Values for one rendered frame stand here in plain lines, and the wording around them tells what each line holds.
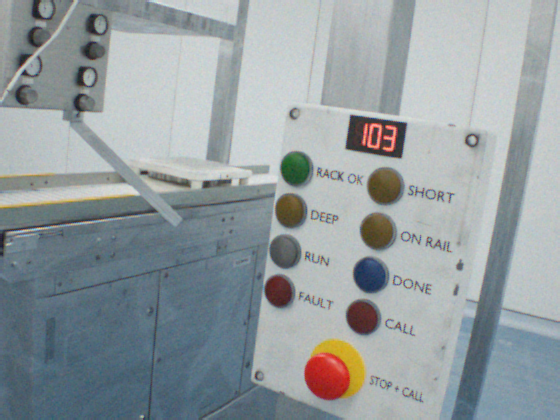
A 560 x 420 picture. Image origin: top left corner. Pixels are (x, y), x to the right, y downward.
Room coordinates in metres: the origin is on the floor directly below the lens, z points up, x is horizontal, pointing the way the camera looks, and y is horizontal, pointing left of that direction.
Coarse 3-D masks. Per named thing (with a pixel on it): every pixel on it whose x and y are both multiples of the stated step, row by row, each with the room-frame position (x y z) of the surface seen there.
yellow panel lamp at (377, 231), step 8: (376, 216) 0.45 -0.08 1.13; (368, 224) 0.45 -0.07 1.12; (376, 224) 0.45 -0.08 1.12; (384, 224) 0.45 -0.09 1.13; (368, 232) 0.45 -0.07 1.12; (376, 232) 0.45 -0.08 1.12; (384, 232) 0.44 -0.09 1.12; (392, 232) 0.44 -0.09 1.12; (368, 240) 0.45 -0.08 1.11; (376, 240) 0.45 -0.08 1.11; (384, 240) 0.44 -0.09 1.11; (376, 248) 0.45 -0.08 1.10
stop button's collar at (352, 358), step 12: (324, 348) 0.47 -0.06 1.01; (336, 348) 0.46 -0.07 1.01; (348, 348) 0.46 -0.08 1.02; (348, 360) 0.46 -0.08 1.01; (360, 360) 0.45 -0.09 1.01; (360, 372) 0.45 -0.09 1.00; (360, 384) 0.45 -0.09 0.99; (372, 384) 0.45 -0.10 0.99; (348, 396) 0.45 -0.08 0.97; (408, 396) 0.43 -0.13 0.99; (420, 396) 0.42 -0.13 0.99
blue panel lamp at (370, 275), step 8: (360, 264) 0.45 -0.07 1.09; (368, 264) 0.45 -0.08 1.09; (376, 264) 0.45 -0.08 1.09; (360, 272) 0.45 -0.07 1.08; (368, 272) 0.45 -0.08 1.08; (376, 272) 0.45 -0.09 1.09; (384, 272) 0.44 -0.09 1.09; (360, 280) 0.45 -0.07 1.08; (368, 280) 0.45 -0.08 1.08; (376, 280) 0.44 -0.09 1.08; (384, 280) 0.44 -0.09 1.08; (368, 288) 0.45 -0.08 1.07; (376, 288) 0.45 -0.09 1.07
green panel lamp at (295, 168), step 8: (296, 152) 0.49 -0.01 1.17; (288, 160) 0.49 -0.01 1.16; (296, 160) 0.49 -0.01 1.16; (304, 160) 0.49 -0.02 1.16; (288, 168) 0.49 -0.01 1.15; (296, 168) 0.49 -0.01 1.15; (304, 168) 0.48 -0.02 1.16; (288, 176) 0.49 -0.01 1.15; (296, 176) 0.49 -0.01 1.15; (304, 176) 0.48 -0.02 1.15
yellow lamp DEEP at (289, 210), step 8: (280, 200) 0.49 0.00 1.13; (288, 200) 0.49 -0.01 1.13; (296, 200) 0.49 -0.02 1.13; (280, 208) 0.49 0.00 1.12; (288, 208) 0.49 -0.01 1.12; (296, 208) 0.48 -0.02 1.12; (280, 216) 0.49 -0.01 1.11; (288, 216) 0.49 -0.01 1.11; (296, 216) 0.48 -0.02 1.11; (288, 224) 0.49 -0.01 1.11; (296, 224) 0.49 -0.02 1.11
